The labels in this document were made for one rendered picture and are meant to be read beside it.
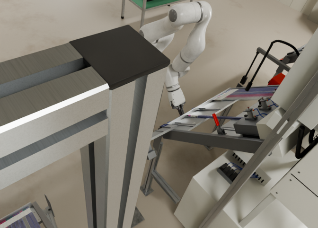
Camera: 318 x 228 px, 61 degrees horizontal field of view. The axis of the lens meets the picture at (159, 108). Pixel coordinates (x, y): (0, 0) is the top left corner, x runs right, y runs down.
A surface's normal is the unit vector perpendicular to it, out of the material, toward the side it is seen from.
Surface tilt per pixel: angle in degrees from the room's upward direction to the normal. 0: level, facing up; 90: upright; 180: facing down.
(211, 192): 0
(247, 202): 0
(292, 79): 90
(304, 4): 90
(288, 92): 90
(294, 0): 90
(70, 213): 0
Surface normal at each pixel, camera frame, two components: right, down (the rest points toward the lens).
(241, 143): -0.76, 0.40
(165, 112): 0.15, -0.66
